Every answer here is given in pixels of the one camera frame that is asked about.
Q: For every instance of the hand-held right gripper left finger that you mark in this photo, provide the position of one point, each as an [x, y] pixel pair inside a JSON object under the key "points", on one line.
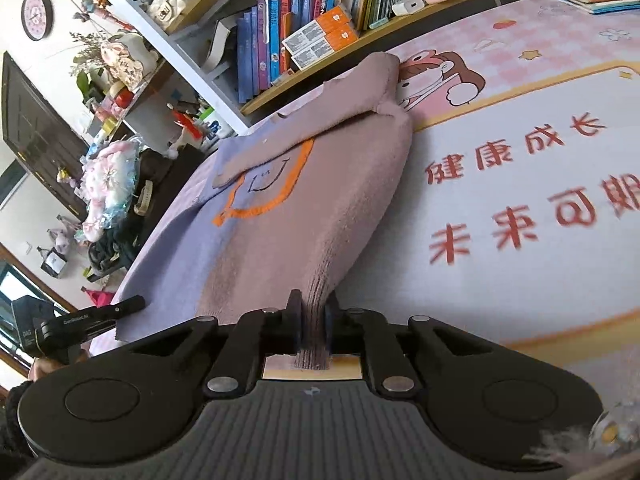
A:
{"points": [[298, 329]]}

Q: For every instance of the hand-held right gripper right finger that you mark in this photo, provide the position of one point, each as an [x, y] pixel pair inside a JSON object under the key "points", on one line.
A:
{"points": [[329, 329]]}

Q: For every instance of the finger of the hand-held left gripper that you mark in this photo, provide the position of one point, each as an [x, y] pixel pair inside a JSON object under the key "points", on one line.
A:
{"points": [[125, 304]]}

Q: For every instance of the mauve knit sweater orange outline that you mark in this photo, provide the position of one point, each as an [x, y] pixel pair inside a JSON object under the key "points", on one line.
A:
{"points": [[300, 185]]}

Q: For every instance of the person's left hand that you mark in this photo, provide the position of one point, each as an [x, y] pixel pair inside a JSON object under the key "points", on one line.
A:
{"points": [[45, 367]]}

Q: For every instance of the small white paper bag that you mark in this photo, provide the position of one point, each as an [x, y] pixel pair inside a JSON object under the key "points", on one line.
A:
{"points": [[54, 262]]}

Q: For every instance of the pink flower bouquet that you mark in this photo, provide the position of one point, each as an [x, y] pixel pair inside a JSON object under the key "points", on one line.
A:
{"points": [[107, 180]]}

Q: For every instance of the dark wooden door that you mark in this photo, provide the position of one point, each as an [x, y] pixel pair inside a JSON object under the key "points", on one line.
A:
{"points": [[35, 135]]}

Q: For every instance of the white plastic bottle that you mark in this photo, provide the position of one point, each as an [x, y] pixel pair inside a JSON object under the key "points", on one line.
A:
{"points": [[217, 132]]}

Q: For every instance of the white rabbit figurine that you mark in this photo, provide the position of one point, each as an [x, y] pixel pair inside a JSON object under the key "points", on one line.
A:
{"points": [[125, 60]]}

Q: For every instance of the dried flower sprig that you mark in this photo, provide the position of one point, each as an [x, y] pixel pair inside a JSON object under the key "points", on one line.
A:
{"points": [[87, 45]]}

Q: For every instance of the grey fluffy fur trim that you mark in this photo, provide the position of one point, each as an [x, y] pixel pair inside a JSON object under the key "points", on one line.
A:
{"points": [[565, 447]]}

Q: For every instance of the pink printed desk mat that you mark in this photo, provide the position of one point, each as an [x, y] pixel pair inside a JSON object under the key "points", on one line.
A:
{"points": [[500, 125]]}

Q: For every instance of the white wooden bookshelf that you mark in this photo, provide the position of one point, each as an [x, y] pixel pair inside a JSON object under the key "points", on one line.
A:
{"points": [[150, 27]]}

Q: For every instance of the orange and white box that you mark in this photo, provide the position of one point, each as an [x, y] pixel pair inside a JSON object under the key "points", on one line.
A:
{"points": [[327, 50], [320, 26]]}

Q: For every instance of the row of colourful books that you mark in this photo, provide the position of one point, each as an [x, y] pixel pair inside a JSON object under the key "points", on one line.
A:
{"points": [[260, 50]]}

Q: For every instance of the small white handbag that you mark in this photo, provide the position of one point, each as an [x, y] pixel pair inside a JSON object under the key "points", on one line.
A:
{"points": [[171, 7]]}

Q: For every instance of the white charger plug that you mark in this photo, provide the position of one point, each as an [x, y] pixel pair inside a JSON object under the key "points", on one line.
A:
{"points": [[407, 6]]}

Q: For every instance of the round pink wall clock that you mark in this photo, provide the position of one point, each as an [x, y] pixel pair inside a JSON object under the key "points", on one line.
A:
{"points": [[37, 15]]}

